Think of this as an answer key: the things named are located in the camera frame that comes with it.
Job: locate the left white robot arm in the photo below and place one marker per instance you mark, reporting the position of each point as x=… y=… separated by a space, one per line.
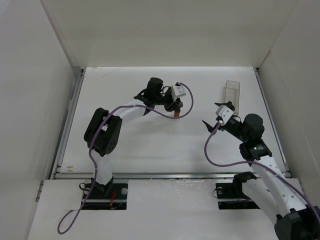
x=103 y=132

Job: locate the clear plastic container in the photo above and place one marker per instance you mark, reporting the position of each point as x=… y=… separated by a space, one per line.
x=231 y=93

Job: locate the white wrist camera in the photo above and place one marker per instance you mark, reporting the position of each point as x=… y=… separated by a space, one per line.
x=224 y=114
x=177 y=91

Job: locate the orange wooden cylinder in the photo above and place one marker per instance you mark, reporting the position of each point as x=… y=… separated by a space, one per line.
x=176 y=114

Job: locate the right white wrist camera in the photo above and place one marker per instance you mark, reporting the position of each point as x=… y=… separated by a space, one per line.
x=224 y=114

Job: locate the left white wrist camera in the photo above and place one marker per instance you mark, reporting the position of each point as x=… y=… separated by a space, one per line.
x=177 y=91

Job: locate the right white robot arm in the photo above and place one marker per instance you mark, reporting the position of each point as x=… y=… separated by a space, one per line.
x=293 y=216

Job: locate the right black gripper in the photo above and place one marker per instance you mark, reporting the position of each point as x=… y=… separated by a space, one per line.
x=218 y=120

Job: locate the aluminium table rail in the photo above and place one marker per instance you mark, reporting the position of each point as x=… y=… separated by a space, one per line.
x=145 y=176

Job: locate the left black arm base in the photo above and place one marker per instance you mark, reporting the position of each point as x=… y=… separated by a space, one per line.
x=112 y=196

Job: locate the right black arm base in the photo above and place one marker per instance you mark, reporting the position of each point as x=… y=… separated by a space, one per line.
x=229 y=193

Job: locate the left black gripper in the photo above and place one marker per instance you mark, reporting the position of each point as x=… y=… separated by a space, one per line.
x=172 y=105

